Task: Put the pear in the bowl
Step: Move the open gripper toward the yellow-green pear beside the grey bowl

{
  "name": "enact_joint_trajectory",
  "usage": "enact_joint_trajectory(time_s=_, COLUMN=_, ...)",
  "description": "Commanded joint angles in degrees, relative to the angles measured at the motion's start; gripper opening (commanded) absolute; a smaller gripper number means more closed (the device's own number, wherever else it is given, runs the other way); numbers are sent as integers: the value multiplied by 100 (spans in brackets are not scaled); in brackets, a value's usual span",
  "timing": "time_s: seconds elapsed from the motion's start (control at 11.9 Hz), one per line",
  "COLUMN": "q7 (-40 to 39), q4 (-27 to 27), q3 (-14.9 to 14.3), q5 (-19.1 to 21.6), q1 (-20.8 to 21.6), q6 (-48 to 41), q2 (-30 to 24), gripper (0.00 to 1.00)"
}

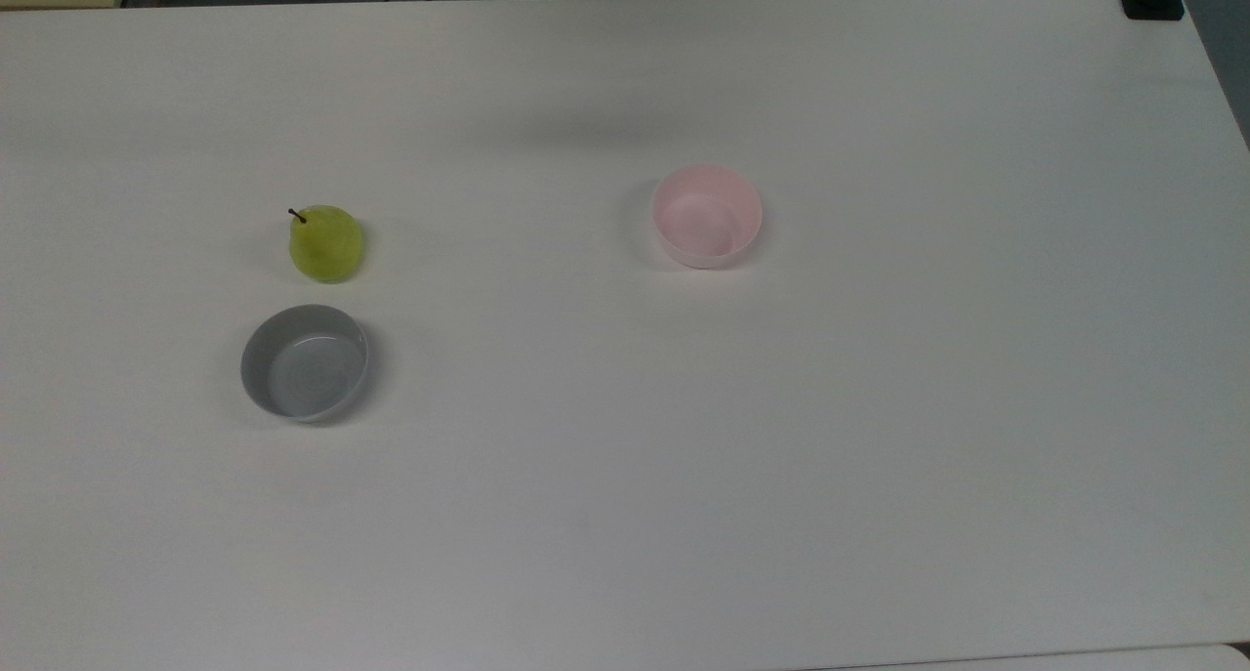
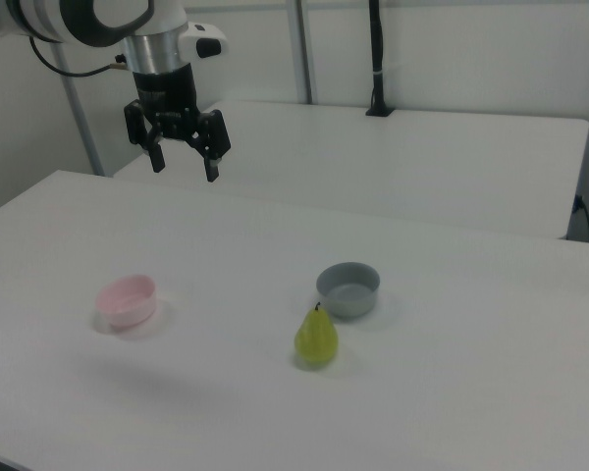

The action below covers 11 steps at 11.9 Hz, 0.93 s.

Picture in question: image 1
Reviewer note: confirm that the green pear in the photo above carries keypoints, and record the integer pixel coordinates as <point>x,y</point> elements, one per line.
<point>327,248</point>

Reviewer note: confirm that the pink plastic bowl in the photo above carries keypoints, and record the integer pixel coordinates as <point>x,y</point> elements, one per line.
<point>707,218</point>

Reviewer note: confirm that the grey plastic bowl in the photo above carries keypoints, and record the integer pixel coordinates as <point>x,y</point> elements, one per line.
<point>305,364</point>

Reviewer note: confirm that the white adjoining table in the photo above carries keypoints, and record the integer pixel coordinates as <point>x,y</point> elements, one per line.
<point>1084,661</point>

